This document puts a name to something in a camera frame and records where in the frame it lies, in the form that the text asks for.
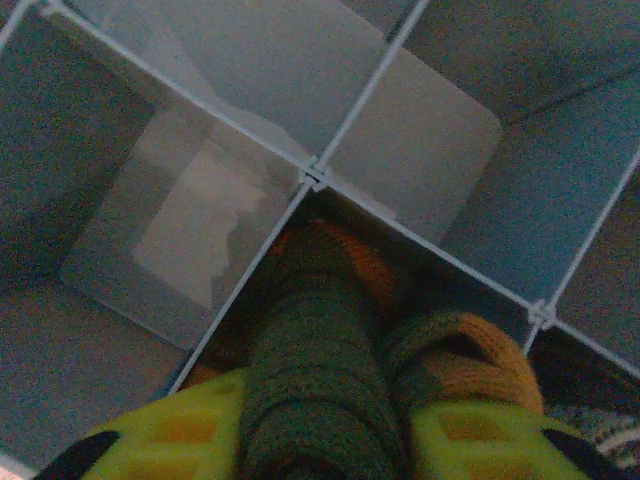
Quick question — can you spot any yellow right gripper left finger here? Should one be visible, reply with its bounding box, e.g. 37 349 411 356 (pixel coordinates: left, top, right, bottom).
32 368 252 480

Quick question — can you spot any grey divided organizer box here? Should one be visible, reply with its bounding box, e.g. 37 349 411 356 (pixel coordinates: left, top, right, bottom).
0 0 640 480

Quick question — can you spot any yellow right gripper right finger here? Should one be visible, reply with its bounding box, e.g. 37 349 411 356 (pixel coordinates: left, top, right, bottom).
406 401 622 480

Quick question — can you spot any olive green orange-toed sock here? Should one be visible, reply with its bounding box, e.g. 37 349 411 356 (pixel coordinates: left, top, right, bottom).
184 218 547 480

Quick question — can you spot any beige brown argyle sock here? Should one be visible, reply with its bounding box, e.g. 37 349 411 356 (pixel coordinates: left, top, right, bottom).
544 404 640 472

